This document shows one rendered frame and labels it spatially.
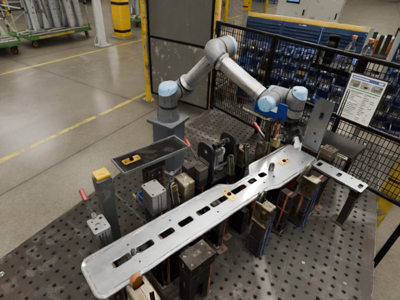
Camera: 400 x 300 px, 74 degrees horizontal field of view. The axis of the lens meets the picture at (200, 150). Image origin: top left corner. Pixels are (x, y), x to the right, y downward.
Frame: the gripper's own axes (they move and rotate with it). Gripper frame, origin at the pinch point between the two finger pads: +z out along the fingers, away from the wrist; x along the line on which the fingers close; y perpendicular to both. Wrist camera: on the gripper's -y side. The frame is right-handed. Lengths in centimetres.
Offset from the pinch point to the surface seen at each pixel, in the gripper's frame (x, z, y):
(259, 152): -16.2, 12.6, 3.7
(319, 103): -1.7, -16.8, -27.9
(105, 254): -6, 4, 109
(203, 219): 4, 7, 68
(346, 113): 5, -3, -55
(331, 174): 23.8, 12.3, -11.8
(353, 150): 21.7, 11.5, -42.3
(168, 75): -274, 67, -99
